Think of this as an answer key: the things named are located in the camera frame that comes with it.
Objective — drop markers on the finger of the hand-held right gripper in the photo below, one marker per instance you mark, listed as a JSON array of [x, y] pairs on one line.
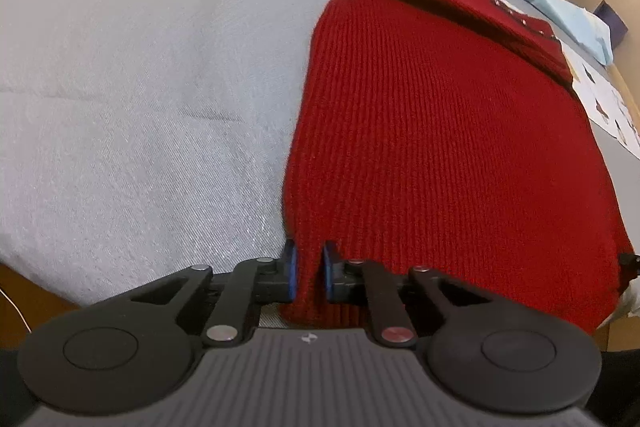
[[631, 264]]

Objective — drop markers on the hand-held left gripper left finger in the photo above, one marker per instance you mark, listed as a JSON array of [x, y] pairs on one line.
[[291, 271]]

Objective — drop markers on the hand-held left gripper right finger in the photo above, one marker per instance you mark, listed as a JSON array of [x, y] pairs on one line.
[[328, 272]]

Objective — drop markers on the dark red knit sweater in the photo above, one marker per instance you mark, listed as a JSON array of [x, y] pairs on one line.
[[425, 132]]

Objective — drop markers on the grey bed sheet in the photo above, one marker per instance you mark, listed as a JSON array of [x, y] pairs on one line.
[[150, 107]]

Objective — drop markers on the purple bag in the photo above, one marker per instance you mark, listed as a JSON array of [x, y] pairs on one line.
[[612, 21]]

